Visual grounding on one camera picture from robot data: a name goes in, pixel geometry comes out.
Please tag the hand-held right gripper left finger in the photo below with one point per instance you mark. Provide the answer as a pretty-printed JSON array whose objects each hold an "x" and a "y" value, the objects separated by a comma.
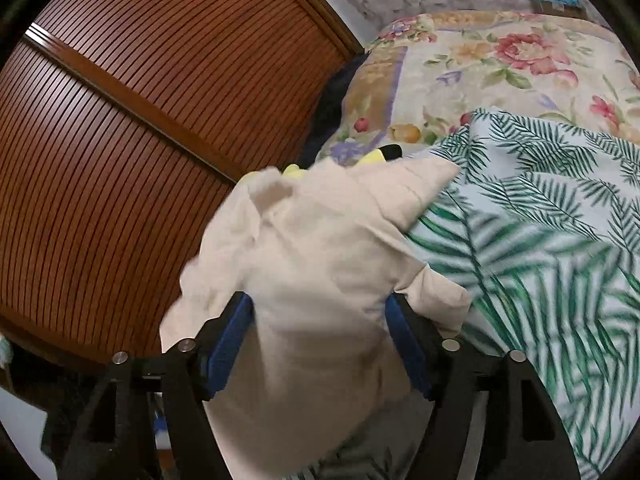
[{"x": 230, "y": 345}]

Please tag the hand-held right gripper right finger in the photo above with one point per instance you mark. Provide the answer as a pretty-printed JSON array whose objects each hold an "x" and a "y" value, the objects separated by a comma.
[{"x": 407, "y": 350}]

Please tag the beige printed t-shirt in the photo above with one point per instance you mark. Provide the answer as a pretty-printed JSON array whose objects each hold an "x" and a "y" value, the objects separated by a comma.
[{"x": 320, "y": 285}]

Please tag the palm leaf print sheet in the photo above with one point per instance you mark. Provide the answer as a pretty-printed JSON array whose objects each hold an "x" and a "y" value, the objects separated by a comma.
[{"x": 550, "y": 235}]

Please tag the yellow plush toy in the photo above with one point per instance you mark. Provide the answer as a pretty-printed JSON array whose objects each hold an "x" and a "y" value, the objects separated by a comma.
[{"x": 372, "y": 156}]

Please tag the wooden slatted wardrobe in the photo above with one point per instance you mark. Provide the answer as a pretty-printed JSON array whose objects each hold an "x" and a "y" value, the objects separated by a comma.
[{"x": 150, "y": 135}]

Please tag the dark blue bed sheet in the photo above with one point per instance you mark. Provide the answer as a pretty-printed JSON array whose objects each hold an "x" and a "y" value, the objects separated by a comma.
[{"x": 330, "y": 105}]

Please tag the floral blanket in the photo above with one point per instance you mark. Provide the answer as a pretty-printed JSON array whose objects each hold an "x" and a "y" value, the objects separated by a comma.
[{"x": 475, "y": 70}]

